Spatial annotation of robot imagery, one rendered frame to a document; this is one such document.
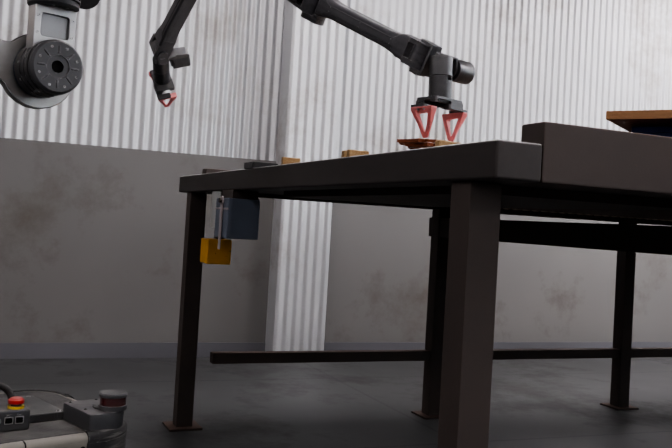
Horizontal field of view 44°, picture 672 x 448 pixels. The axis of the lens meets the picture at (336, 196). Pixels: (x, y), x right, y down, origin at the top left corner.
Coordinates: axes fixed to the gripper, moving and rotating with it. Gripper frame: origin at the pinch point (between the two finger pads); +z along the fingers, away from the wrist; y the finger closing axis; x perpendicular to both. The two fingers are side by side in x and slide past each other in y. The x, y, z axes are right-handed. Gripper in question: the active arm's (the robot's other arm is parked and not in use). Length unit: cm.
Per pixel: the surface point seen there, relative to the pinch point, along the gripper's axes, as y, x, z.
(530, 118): 300, 173, -57
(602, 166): -35, -63, 13
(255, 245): 132, 239, 31
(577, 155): -40, -61, 11
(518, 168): -50, -58, 14
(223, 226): -9, 75, 24
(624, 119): 3.4, -46.3, -1.2
